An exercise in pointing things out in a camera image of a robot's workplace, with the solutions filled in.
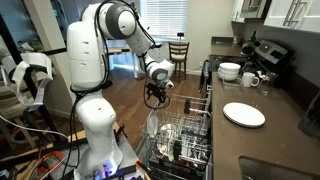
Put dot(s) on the white wall cabinet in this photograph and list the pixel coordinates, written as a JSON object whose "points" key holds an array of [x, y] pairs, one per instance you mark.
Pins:
{"points": [[293, 13]]}

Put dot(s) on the yellow wooden board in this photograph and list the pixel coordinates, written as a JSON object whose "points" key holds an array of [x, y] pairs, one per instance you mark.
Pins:
{"points": [[78, 136]]}

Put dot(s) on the black steel stove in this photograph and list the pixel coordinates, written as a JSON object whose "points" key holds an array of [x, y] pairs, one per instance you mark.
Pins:
{"points": [[270, 53]]}

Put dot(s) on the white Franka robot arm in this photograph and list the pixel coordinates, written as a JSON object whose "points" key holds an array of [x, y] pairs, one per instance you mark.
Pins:
{"points": [[86, 50]]}

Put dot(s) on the white mug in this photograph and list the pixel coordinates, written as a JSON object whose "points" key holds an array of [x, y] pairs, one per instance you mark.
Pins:
{"points": [[248, 80]]}

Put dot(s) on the white bowl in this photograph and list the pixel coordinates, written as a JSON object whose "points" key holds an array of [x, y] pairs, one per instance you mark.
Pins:
{"points": [[228, 73], [228, 78], [230, 66]]}

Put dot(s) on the clear glass container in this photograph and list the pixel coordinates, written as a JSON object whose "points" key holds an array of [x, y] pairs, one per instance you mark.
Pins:
{"points": [[231, 85]]}

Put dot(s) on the white plate standing upright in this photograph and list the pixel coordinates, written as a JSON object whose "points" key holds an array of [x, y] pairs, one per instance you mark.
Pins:
{"points": [[152, 123]]}

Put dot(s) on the kitchen sink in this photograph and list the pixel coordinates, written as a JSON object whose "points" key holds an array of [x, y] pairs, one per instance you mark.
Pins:
{"points": [[266, 170]]}

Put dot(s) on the steel bowl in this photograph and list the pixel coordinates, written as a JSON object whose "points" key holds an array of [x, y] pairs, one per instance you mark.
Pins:
{"points": [[166, 133]]}

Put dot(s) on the dark bottle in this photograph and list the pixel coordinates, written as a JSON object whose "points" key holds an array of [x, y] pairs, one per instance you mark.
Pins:
{"points": [[254, 36]]}

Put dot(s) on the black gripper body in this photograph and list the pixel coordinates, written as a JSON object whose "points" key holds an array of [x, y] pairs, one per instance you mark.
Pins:
{"points": [[156, 90]]}

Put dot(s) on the wooden chair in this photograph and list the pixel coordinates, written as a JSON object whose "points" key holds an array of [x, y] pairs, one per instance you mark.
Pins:
{"points": [[179, 55]]}

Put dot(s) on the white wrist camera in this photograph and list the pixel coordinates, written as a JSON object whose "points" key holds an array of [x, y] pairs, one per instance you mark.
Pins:
{"points": [[169, 85]]}

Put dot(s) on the grey robot table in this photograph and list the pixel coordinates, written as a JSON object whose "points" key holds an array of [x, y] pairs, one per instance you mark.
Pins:
{"points": [[128, 153]]}

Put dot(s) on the white dinner plate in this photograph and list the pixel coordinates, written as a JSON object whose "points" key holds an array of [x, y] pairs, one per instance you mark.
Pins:
{"points": [[243, 113], [245, 126]]}

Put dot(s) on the white window blinds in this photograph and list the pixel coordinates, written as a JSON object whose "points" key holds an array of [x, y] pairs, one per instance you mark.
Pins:
{"points": [[163, 18]]}

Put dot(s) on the dark round kettle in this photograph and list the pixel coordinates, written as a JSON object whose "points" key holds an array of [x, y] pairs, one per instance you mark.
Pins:
{"points": [[248, 49]]}

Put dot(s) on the clear glass jar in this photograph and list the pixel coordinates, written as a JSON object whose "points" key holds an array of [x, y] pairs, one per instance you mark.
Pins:
{"points": [[266, 85]]}

